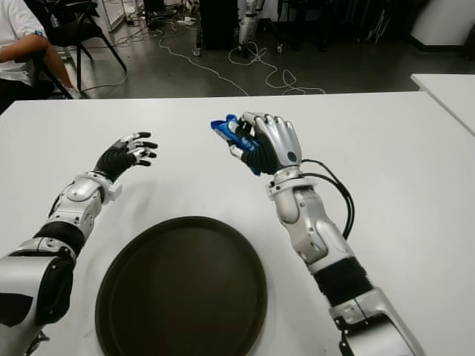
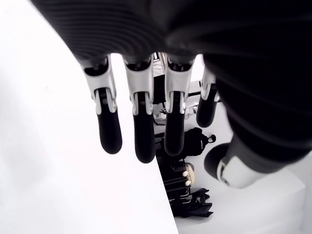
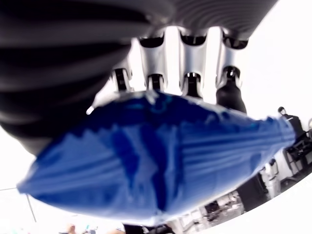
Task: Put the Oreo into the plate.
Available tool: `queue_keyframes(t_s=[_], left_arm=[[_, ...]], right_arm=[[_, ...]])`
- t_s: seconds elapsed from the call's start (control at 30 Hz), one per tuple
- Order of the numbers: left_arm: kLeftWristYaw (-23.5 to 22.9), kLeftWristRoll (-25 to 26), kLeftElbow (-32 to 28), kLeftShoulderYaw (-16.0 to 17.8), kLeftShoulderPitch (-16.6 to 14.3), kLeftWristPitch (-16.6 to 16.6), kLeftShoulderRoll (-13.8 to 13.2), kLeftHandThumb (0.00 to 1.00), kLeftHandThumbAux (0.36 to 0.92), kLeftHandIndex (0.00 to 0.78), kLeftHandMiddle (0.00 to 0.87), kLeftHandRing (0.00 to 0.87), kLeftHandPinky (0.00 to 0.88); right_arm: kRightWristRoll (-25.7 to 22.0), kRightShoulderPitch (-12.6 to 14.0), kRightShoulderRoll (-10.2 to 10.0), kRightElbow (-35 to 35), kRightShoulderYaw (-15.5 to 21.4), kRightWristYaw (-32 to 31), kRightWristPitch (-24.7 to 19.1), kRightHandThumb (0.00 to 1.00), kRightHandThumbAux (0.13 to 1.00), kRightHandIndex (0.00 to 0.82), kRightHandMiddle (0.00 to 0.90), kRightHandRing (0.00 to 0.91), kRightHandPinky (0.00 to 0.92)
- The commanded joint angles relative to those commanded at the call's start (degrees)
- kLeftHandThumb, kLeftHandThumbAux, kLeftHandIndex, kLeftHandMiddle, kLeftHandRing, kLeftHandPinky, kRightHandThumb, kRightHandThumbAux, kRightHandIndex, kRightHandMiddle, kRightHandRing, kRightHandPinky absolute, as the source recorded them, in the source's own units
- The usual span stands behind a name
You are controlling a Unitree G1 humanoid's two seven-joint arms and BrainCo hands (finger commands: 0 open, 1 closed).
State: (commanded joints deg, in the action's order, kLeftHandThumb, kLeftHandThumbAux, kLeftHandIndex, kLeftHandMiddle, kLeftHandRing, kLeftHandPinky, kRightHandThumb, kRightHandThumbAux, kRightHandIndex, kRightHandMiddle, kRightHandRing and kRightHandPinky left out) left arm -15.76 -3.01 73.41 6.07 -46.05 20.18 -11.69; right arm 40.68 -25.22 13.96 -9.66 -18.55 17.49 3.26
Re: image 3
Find blue Oreo packet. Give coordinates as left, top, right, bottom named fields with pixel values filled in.
left=16, top=89, right=297, bottom=226

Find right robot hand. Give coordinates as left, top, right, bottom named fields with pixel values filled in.
left=0, top=0, right=280, bottom=161

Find black wheeled cabinet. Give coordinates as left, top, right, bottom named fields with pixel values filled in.
left=237, top=174, right=269, bottom=212

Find silver humanoid robot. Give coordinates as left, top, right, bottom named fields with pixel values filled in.
left=264, top=158, right=281, bottom=198

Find person in black clothes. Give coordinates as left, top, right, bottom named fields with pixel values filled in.
left=277, top=106, right=304, bottom=138

